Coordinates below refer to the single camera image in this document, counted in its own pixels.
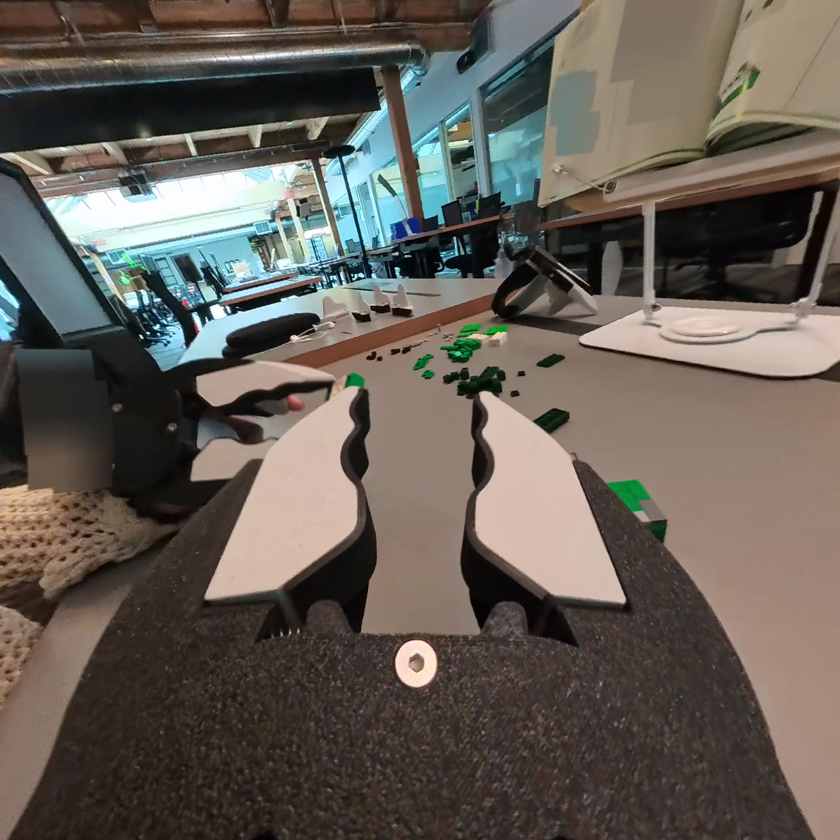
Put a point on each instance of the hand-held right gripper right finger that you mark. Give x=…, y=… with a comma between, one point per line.
x=544, y=518

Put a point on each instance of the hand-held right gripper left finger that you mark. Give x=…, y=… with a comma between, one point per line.
x=295, y=512

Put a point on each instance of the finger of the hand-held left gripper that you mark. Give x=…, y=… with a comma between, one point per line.
x=262, y=377
x=223, y=463

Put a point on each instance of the long bright green lego brick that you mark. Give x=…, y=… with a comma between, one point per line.
x=355, y=380

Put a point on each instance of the dark green lego plate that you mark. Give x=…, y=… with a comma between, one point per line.
x=551, y=360
x=551, y=420

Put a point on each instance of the small lego creeper head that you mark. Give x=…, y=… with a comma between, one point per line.
x=633, y=502

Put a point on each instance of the small black lego pieces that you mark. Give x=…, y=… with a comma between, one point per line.
x=394, y=351

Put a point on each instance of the pile of dark green lego pieces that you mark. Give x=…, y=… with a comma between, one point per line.
x=482, y=384

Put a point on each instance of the pile of bright green lego pieces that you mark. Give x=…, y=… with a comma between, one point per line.
x=459, y=351

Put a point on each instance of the scattered light grey lego pieces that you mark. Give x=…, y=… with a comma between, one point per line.
x=446, y=334

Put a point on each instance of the lego instruction book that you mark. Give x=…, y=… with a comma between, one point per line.
x=656, y=85

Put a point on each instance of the person's left hand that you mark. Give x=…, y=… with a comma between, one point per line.
x=246, y=430

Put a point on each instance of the black fabric pouch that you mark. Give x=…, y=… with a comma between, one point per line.
x=272, y=331

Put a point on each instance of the wooden top office desk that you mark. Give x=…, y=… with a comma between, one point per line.
x=269, y=292
x=656, y=203

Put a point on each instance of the black floor lamp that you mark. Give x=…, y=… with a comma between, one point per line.
x=344, y=197

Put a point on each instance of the black and white spare gripper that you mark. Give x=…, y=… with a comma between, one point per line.
x=544, y=289

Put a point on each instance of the white book stand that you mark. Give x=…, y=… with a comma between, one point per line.
x=722, y=348

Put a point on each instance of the silver air duct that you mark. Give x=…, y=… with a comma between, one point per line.
x=197, y=62

